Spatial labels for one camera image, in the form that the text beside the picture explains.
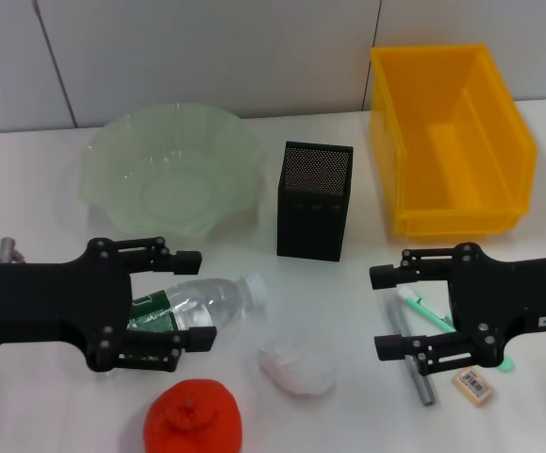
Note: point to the white paper ball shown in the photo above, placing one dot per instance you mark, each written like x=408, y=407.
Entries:
x=298, y=365

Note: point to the clear water bottle green label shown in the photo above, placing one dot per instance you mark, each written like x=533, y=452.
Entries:
x=206, y=302

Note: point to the orange knitted toy fruit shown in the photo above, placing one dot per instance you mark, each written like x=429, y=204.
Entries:
x=192, y=420

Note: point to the beige eraser with barcode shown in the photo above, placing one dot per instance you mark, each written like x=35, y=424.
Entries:
x=474, y=386

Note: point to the green utility knife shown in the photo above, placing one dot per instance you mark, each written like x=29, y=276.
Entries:
x=423, y=309

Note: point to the black mesh pen holder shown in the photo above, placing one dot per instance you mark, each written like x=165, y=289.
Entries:
x=312, y=222

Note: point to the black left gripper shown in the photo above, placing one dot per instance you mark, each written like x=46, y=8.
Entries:
x=41, y=302

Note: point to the yellow plastic bin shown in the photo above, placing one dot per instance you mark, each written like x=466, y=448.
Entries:
x=456, y=156

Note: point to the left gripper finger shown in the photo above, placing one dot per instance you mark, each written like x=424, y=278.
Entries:
x=199, y=340

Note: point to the grey pen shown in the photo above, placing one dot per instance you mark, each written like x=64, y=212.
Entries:
x=397, y=321

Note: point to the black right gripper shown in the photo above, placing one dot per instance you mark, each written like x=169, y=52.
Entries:
x=503, y=302

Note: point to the green glass fruit plate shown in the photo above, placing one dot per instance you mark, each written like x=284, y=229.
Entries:
x=173, y=189

